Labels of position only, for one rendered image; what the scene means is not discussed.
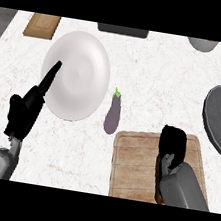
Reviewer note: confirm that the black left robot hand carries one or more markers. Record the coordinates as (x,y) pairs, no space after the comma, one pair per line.
(26,111)

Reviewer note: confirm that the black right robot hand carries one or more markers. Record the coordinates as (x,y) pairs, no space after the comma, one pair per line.
(173,142)

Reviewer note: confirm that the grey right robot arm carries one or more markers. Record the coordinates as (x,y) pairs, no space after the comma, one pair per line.
(180,184)

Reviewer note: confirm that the wooden cutting board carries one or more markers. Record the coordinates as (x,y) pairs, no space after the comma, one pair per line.
(134,165)

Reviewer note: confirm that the small brown wooden board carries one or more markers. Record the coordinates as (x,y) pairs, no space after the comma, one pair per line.
(41,25)

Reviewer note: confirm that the white round plate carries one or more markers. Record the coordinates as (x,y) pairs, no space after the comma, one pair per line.
(75,75)

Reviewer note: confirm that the purple eggplant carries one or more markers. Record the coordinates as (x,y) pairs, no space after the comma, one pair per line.
(113,114)

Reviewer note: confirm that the grey round pot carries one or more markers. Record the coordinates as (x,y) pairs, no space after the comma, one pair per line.
(202,44)

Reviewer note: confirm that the dark grey rectangular appliance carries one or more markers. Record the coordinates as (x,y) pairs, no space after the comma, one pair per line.
(122,30)

